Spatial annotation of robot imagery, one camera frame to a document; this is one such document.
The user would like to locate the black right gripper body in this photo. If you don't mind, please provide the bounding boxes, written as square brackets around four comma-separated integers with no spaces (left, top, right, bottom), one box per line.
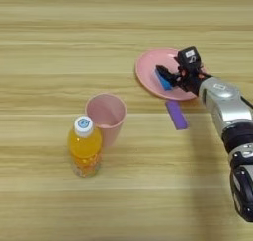
[173,66,214,97]

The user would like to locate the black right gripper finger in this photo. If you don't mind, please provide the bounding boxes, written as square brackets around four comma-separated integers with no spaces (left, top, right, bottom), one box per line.
[154,64,182,87]

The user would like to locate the pink round plastic plate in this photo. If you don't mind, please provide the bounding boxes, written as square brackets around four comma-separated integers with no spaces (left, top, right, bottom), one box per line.
[133,47,210,102]

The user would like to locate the purple rectangular block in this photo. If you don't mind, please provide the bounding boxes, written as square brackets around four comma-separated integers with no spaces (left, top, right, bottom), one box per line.
[164,99,190,131]

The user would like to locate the pink plastic cup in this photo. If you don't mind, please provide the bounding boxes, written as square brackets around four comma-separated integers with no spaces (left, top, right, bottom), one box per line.
[85,93,128,148]

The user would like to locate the small black box white label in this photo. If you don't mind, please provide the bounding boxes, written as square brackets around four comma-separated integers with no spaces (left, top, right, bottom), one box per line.
[176,45,203,72]

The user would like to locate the orange juice bottle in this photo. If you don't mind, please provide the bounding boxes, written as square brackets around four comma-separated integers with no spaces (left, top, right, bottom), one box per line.
[67,115,104,179]

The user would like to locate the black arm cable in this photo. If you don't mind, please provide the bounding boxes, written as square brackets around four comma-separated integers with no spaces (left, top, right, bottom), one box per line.
[239,94,253,110]

